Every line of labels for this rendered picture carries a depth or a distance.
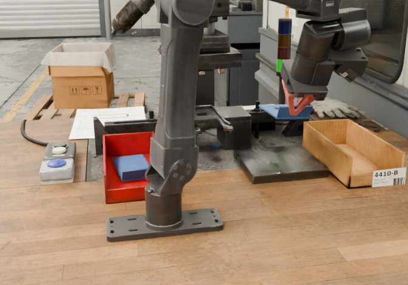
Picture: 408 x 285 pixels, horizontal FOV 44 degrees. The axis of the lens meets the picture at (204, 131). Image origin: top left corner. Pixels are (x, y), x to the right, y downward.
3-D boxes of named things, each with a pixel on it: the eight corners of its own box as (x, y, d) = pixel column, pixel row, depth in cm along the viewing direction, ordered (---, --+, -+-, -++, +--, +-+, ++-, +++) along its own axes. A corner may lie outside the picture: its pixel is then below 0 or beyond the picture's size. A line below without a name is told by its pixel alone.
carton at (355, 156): (347, 193, 103) (350, 157, 100) (301, 151, 126) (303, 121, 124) (404, 187, 105) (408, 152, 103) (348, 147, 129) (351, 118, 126)
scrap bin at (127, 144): (105, 204, 97) (103, 175, 95) (104, 158, 120) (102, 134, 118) (167, 198, 99) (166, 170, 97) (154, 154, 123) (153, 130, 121)
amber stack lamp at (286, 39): (280, 47, 138) (280, 34, 137) (275, 45, 142) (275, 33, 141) (292, 47, 139) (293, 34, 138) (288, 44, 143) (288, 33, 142)
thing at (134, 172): (123, 184, 105) (122, 171, 104) (112, 158, 118) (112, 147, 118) (156, 180, 107) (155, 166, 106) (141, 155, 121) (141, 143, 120)
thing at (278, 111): (278, 120, 102) (279, 106, 101) (258, 106, 117) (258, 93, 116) (311, 120, 103) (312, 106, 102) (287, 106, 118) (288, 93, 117)
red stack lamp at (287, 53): (279, 59, 139) (279, 47, 138) (274, 58, 143) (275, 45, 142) (292, 59, 140) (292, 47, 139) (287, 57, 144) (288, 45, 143)
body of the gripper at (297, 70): (311, 67, 102) (320, 36, 97) (326, 99, 95) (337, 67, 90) (280, 67, 101) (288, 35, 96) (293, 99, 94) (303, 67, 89)
